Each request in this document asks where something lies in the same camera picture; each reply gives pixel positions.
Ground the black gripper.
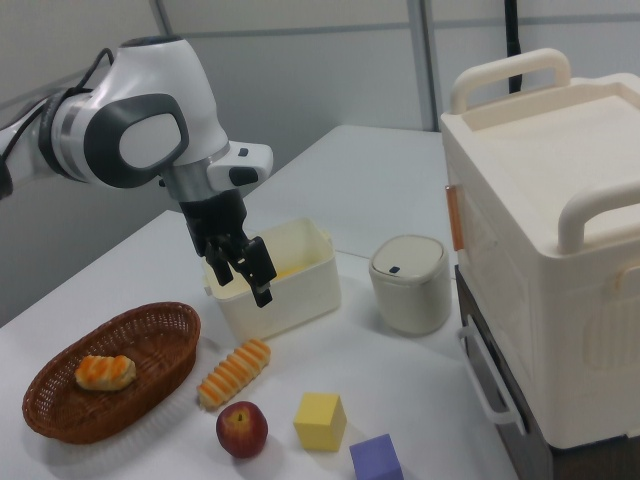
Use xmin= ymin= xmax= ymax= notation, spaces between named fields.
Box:
xmin=178 ymin=189 xmax=278 ymax=309

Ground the yellow cube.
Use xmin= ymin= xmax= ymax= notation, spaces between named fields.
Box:
xmin=292 ymin=392 xmax=348 ymax=453

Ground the purple cube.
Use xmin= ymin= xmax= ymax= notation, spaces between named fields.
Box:
xmin=348 ymin=433 xmax=404 ymax=480

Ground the white plastic box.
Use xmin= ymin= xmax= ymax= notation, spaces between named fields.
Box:
xmin=201 ymin=217 xmax=342 ymax=341

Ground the long striped bread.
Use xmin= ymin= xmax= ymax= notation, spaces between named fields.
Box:
xmin=197 ymin=338 xmax=273 ymax=412

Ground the brown wicker basket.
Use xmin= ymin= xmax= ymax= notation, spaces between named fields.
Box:
xmin=22 ymin=301 xmax=202 ymax=445

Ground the red apple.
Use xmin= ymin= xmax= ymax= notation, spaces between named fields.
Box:
xmin=215 ymin=400 xmax=269 ymax=459

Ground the short striped bread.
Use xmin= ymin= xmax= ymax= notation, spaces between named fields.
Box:
xmin=74 ymin=353 xmax=137 ymax=392

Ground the small white lidded bin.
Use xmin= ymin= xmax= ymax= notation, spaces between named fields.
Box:
xmin=368 ymin=234 xmax=452 ymax=336

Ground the dark brown oven base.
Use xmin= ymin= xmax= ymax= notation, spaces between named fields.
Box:
xmin=453 ymin=264 xmax=640 ymax=480

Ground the cream toy oven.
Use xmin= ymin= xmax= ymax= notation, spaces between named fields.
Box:
xmin=439 ymin=48 xmax=640 ymax=451

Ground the black pole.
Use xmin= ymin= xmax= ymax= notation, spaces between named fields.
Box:
xmin=503 ymin=0 xmax=525 ymax=94

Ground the copper oven handle strip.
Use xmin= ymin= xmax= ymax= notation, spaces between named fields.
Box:
xmin=445 ymin=184 xmax=464 ymax=251

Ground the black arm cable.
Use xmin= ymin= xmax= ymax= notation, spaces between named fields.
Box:
xmin=0 ymin=47 xmax=119 ymax=166

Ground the white door handle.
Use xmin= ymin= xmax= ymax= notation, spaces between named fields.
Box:
xmin=457 ymin=324 xmax=527 ymax=437

